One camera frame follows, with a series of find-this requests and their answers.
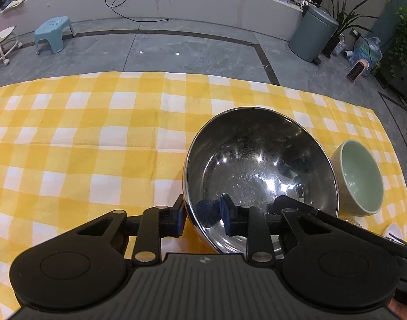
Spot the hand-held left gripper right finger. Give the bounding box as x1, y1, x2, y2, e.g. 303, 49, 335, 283
220, 193, 333, 264

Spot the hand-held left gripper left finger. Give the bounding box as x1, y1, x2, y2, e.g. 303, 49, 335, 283
71, 195, 186, 265

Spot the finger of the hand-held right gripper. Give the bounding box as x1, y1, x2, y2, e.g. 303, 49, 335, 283
267, 195, 387, 241

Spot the white printed plate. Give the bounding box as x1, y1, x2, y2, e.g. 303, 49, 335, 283
386, 223, 404, 241

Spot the stainless steel bowl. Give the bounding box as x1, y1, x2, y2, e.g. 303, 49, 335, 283
183, 107, 340, 254

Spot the green ceramic bowl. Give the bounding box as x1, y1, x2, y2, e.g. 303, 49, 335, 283
330, 139, 385, 217

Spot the yellow checked tablecloth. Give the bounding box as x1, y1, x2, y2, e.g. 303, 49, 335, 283
0, 71, 407, 320

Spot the pink space heater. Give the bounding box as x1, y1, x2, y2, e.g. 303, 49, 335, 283
346, 58, 372, 82

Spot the potted plant in black pot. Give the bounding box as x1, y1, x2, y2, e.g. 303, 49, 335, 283
323, 0, 380, 59

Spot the blue water bottle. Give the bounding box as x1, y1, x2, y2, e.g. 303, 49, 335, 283
352, 37, 381, 69

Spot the grey pedal trash can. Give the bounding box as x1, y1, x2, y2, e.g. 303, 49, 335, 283
288, 6, 339, 63

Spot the leafy green climbing plant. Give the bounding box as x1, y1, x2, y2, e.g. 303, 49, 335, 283
378, 5, 407, 75

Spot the grey marble bench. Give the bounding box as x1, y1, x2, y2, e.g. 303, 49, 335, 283
0, 0, 304, 38

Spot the light blue plastic stool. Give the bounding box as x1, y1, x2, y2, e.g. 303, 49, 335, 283
34, 17, 75, 55

